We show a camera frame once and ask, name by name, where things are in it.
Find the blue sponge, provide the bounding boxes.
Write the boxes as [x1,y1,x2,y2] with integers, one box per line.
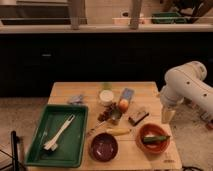
[120,88,134,102]

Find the orange bowl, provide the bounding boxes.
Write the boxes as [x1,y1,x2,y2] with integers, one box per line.
[135,123,170,155]

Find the yellow banana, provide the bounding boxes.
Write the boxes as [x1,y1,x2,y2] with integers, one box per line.
[106,128,131,136]

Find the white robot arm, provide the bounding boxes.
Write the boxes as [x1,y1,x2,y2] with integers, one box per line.
[159,61,213,123]

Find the green plastic tray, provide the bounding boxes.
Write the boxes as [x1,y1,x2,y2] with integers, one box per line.
[25,105,88,168]

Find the dark purple grapes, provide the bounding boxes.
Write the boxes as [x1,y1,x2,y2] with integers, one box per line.
[98,103,116,122]

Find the green background bin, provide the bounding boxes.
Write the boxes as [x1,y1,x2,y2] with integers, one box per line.
[151,12,187,24]

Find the dark maroon bowl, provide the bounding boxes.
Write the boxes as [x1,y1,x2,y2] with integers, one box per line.
[89,133,118,162]

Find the orange fruit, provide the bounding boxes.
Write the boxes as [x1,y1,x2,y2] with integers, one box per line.
[118,99,129,113]

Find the crumpled grey cloth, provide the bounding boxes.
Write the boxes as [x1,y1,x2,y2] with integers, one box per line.
[67,94,84,105]

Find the black chair frame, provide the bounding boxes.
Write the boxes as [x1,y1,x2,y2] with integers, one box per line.
[0,131,26,171]

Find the metal measuring cup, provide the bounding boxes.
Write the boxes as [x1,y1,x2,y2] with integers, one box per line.
[87,109,122,135]

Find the brown chalkboard eraser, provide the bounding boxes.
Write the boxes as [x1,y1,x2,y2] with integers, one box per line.
[128,108,149,126]

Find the white dish brush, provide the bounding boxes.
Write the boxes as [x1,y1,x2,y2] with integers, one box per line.
[43,115,75,151]

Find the small green object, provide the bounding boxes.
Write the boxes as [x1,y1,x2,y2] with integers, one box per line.
[102,82,112,90]

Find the green cucumber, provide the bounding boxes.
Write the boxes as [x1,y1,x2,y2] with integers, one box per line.
[142,135,170,144]

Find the white round container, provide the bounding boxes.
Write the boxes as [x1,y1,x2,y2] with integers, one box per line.
[99,90,114,106]

